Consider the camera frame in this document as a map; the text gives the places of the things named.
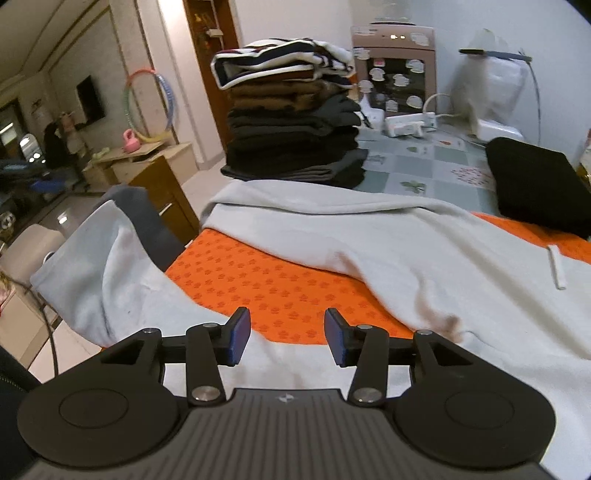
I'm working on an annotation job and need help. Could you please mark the black fabric storage bag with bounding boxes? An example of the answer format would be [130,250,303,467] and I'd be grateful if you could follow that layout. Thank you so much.
[485,137,590,240]

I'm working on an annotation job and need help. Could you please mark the brown wooden door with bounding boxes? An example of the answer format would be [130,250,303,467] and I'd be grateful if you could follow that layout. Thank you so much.
[183,0,238,150]

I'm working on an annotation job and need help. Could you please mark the pink kettlebell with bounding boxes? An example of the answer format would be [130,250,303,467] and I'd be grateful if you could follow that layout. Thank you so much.
[122,129,141,154]

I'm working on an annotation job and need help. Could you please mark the white plastic bag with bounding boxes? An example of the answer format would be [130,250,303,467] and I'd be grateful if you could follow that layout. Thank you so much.
[452,29,532,143]

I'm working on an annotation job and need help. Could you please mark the white fleece hoodie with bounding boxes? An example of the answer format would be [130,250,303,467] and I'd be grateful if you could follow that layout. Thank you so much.
[32,181,590,479]

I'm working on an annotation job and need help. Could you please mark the water dispenser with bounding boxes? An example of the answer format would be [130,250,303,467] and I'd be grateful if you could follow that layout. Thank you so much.
[351,1,437,116]

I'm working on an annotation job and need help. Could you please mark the stack of folded clothes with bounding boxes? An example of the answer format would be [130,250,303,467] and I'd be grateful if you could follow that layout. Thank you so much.
[211,38,369,188]

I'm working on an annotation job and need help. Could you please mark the colourful hula hoop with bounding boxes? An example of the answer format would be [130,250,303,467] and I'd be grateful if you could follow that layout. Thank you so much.
[122,68,176,143]

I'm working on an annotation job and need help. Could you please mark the low wooden TV cabinet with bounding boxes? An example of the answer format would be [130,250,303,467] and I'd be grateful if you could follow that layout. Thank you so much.
[82,142,197,191]

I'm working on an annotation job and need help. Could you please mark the wooden chair with grey garment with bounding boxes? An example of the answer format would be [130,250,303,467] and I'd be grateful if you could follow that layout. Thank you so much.
[100,156,200,271]

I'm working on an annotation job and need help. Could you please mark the wall-mounted black television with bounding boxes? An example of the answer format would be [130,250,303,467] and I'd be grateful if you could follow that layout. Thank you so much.
[76,76,105,124]

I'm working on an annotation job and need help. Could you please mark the white power strip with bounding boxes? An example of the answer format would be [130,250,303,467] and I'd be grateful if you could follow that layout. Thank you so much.
[385,112,437,138]

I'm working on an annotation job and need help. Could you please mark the orange patterned table mat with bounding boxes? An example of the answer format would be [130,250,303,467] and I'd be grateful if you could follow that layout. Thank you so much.
[167,206,590,358]

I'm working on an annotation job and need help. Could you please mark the checked floral tablecloth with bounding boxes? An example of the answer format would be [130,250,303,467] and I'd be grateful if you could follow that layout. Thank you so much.
[356,125,500,216]

